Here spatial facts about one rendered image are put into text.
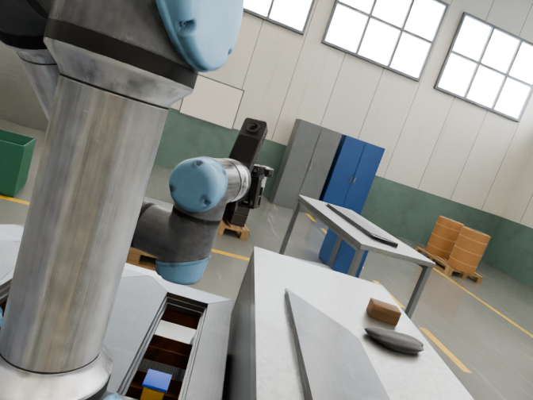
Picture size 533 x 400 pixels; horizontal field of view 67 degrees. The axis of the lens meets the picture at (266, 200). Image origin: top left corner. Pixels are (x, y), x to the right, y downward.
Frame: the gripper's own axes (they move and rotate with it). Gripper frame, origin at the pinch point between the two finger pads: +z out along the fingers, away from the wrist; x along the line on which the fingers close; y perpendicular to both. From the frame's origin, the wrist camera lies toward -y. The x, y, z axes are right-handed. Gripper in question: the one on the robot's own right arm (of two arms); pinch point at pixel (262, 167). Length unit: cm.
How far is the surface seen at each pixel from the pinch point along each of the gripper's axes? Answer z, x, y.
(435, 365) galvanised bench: 35, 53, 48
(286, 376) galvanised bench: -3.7, 15.2, 43.1
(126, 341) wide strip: 8, -31, 55
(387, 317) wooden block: 52, 39, 44
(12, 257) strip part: 20, -84, 48
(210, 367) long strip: 14, -8, 58
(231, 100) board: 770, -303, -84
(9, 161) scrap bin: 249, -331, 62
